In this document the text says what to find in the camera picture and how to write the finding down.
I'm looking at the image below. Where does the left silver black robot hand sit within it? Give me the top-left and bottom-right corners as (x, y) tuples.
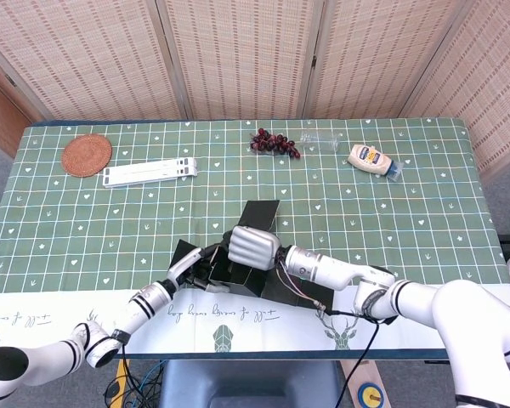
(166, 245), (230, 295)

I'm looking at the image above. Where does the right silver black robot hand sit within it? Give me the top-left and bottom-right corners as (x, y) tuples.
(221, 225), (284, 271)

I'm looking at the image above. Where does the black foldable cardboard box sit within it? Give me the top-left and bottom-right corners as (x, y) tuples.
(171, 199), (336, 318)

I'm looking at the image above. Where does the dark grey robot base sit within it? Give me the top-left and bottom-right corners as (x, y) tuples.
(158, 360), (342, 408)

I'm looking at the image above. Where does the green checked deer tablecloth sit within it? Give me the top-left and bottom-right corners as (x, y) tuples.
(0, 117), (510, 360)

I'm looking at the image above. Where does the white folding laptop stand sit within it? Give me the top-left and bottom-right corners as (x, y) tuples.
(102, 156), (198, 189)

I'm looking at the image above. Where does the bunch of dark red grapes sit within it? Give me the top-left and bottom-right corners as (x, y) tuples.
(249, 127), (302, 158)

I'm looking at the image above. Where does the clear plastic cup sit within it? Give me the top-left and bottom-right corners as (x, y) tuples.
(299, 129), (341, 154)

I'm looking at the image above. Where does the round woven rattan coaster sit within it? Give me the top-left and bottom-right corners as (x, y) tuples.
(60, 133), (113, 177)

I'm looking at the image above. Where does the mayonnaise squeeze bottle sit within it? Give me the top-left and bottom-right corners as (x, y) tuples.
(347, 144), (403, 183)

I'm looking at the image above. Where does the wooden board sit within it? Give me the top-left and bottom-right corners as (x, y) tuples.
(339, 360), (393, 408)

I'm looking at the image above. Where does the yellow and blue disc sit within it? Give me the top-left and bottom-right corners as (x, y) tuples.
(355, 382), (386, 408)

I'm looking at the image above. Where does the woven bamboo screen panel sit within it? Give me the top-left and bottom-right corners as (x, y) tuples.
(0, 0), (188, 122)
(301, 0), (479, 120)
(155, 0), (328, 121)
(401, 0), (510, 179)

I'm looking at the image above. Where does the brown wooden door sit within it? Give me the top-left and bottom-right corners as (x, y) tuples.
(0, 70), (33, 159)

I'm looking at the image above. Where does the blue floor cable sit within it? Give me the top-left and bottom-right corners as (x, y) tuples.
(135, 360), (167, 408)

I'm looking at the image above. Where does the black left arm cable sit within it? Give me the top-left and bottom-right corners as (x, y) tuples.
(117, 343), (141, 408)

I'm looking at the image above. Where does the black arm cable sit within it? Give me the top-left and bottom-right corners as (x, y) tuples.
(315, 299), (383, 408)
(117, 343), (141, 408)

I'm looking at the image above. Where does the black floor cable tangle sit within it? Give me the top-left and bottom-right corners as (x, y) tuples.
(104, 373), (162, 408)

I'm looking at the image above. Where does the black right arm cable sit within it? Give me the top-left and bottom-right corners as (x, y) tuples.
(315, 299), (383, 408)

